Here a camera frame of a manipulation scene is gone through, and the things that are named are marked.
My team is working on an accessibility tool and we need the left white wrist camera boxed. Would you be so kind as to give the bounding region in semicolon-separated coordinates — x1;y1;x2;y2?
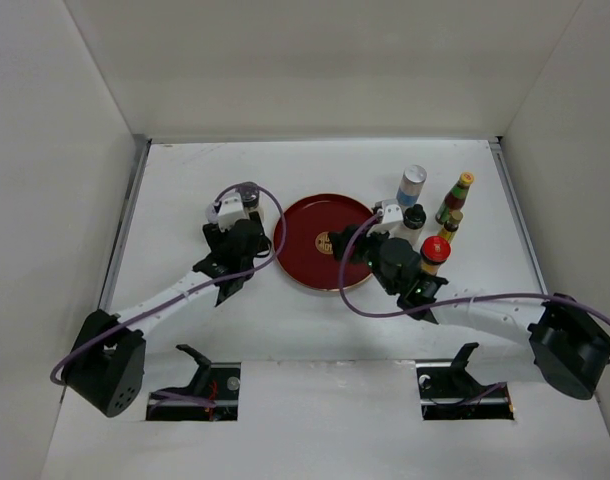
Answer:
206;195;247;232

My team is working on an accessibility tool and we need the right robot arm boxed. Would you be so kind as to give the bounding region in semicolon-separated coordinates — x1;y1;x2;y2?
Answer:
329;225;610;400

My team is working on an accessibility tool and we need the red round tray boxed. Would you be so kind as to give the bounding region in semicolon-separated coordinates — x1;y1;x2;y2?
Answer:
273;193;371;291

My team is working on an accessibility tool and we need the small yellow-labelled bottle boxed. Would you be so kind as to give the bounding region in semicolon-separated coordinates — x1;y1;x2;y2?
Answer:
438;210;463;243

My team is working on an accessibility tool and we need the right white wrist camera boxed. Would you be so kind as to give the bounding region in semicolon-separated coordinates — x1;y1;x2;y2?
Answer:
370;199;403;234

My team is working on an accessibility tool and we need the red-capped sauce jar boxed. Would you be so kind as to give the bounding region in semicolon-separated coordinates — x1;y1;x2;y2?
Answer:
420;235;451;275

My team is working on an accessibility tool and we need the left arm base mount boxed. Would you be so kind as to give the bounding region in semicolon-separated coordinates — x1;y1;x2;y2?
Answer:
145;344;242;423

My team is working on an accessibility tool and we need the blue-labelled silver-capped shaker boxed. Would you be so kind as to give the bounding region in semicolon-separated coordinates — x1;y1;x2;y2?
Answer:
396;165;427;208

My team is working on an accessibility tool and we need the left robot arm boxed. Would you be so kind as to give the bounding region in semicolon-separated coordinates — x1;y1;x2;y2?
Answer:
50;211;271;418

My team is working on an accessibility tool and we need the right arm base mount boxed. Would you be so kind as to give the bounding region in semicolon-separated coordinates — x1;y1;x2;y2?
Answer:
415;342;514;421

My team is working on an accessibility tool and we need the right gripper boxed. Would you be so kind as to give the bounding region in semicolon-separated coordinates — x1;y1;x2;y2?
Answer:
328;221;399;296

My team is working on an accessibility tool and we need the white bottle with black cap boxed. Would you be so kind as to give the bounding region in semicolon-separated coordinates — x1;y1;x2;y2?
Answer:
397;204;427;245

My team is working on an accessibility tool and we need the red sauce bottle yellow cap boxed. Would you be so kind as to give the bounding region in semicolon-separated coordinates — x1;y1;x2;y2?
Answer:
435;172;475;224

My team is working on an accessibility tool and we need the glass grinder with black top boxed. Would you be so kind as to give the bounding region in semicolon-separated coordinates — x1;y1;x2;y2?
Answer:
235;182;260;212

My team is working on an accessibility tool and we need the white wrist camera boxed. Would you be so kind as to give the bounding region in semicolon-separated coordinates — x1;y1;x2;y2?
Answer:
206;195;247;232
370;199;403;234

